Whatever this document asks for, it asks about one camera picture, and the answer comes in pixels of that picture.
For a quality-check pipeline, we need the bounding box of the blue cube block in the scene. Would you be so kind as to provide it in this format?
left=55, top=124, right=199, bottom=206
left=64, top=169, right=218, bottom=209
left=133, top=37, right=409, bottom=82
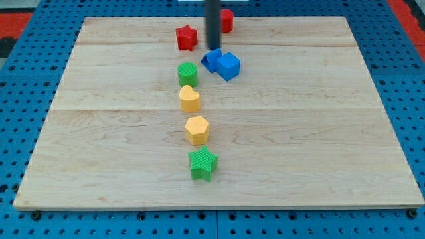
left=217, top=52, right=240, bottom=81

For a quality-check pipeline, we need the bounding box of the blue triangle block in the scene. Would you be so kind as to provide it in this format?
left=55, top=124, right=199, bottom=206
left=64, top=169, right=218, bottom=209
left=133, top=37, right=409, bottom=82
left=201, top=48, right=222, bottom=73

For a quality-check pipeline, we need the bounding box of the yellow hexagon block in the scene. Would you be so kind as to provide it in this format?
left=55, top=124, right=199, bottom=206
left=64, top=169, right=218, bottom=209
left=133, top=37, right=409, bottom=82
left=185, top=116, right=209, bottom=145

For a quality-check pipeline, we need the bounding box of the yellow heart block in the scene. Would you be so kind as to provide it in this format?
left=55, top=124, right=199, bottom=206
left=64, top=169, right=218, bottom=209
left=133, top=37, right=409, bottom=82
left=179, top=85, right=201, bottom=112

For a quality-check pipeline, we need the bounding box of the green star block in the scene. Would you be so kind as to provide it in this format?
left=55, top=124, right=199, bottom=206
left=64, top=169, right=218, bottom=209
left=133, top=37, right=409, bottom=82
left=188, top=146, right=218, bottom=182

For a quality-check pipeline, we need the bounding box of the green cylinder block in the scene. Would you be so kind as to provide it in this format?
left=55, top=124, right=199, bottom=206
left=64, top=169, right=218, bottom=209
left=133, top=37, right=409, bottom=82
left=177, top=62, right=198, bottom=87

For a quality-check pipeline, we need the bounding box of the red star block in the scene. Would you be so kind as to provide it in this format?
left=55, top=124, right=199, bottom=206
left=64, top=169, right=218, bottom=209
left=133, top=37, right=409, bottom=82
left=175, top=25, right=198, bottom=51

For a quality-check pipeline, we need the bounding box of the light wooden board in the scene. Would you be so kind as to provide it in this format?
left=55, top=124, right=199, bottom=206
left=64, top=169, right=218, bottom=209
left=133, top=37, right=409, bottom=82
left=13, top=17, right=424, bottom=211

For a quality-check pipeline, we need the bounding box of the red cylinder block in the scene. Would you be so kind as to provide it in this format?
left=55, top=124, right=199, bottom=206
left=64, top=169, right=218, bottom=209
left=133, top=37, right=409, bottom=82
left=220, top=9, right=234, bottom=33

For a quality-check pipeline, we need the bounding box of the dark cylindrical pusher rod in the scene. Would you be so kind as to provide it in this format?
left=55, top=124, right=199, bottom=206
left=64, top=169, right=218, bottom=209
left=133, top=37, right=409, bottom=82
left=205, top=0, right=221, bottom=50

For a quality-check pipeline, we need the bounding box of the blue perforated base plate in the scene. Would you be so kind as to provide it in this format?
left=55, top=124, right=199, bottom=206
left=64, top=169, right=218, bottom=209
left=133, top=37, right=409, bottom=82
left=1, top=0, right=424, bottom=238

